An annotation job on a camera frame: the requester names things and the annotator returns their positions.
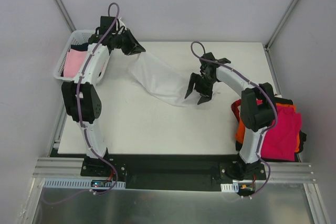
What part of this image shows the white t shirt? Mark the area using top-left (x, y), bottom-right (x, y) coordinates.
top-left (119, 17), bottom-right (219, 108)

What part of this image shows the white cable duct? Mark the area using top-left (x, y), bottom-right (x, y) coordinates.
top-left (220, 183), bottom-right (239, 193)
top-left (44, 178), bottom-right (114, 190)

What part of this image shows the left white cable duct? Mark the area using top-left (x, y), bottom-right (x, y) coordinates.
top-left (44, 178), bottom-right (114, 190)

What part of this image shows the navy t shirt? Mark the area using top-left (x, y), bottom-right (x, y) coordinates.
top-left (70, 43), bottom-right (89, 51)

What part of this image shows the left aluminium frame post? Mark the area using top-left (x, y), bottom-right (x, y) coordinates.
top-left (53, 0), bottom-right (77, 38)

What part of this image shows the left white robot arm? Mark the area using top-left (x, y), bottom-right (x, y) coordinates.
top-left (61, 16), bottom-right (146, 176)

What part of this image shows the magenta t shirt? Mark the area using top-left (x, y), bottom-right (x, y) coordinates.
top-left (239, 99), bottom-right (302, 162)

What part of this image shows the right aluminium frame post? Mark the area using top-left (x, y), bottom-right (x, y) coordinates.
top-left (264, 0), bottom-right (318, 50)

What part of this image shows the aluminium rail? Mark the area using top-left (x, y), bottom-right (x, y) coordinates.
top-left (33, 157), bottom-right (316, 184)

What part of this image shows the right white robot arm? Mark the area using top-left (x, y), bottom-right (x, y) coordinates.
top-left (185, 52), bottom-right (278, 180)

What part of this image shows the red t shirt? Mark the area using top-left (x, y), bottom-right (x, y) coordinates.
top-left (231, 99), bottom-right (242, 122)

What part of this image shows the black t shirt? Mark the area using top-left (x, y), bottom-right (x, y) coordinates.
top-left (235, 93), bottom-right (307, 156)

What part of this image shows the aluminium frame post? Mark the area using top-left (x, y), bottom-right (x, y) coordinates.
top-left (53, 0), bottom-right (77, 38)
top-left (264, 0), bottom-right (318, 50)

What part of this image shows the white plastic laundry basket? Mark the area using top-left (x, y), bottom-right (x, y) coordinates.
top-left (54, 30), bottom-right (110, 86)

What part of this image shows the pink t shirt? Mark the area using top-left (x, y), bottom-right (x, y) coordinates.
top-left (63, 49), bottom-right (87, 78)

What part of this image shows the right white cable duct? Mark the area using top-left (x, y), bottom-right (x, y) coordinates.
top-left (220, 183), bottom-right (239, 193)

